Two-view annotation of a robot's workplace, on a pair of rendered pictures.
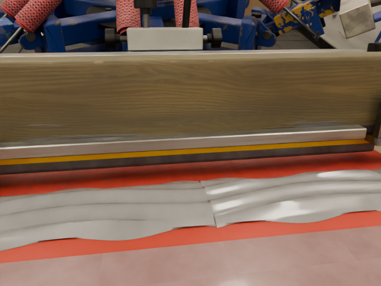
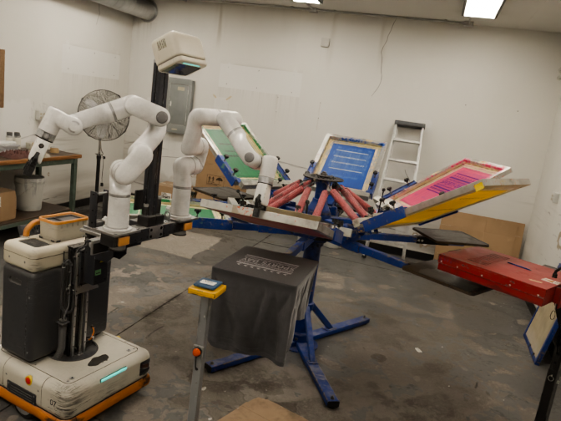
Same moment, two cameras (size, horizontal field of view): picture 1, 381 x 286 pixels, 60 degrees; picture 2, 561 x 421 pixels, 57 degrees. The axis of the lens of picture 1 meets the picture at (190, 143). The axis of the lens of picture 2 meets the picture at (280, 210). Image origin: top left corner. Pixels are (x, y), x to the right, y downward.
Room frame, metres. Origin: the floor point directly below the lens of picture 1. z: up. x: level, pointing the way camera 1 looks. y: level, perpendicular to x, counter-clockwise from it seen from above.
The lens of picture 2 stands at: (-2.38, -1.23, 1.80)
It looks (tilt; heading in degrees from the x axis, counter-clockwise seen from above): 12 degrees down; 26
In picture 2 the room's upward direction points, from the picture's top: 8 degrees clockwise
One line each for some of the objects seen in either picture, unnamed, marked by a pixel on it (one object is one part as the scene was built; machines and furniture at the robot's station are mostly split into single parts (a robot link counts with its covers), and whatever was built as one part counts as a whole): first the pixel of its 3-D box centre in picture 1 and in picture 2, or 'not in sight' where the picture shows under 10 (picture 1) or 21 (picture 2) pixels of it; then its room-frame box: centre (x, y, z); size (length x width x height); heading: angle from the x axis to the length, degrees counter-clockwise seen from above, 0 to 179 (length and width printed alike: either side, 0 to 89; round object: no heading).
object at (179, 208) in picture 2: not in sight; (178, 201); (-0.22, 0.42, 1.21); 0.16 x 0.13 x 0.15; 89
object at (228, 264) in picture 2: not in sight; (268, 264); (-0.02, -0.05, 0.95); 0.48 x 0.44 x 0.01; 10
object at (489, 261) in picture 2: not in sight; (509, 273); (0.60, -1.19, 1.06); 0.61 x 0.46 x 0.12; 70
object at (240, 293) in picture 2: not in sight; (248, 316); (-0.25, -0.09, 0.74); 0.45 x 0.03 x 0.43; 100
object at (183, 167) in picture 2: not in sight; (184, 172); (-0.21, 0.40, 1.37); 0.13 x 0.10 x 0.16; 177
